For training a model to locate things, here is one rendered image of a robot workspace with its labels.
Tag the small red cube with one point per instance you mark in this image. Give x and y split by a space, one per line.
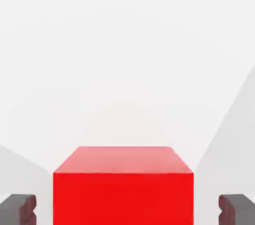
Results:
123 197

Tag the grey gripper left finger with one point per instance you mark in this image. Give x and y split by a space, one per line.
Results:
18 210

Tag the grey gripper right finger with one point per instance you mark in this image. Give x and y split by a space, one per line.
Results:
237 210

